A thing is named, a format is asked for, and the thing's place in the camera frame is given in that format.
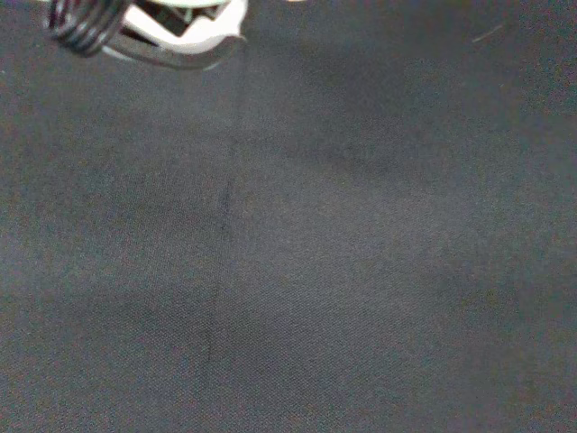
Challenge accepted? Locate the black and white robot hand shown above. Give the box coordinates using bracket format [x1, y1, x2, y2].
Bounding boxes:
[47, 0, 250, 72]

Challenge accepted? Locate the black bench cloth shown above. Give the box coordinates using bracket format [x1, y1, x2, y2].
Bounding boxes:
[0, 0, 577, 433]

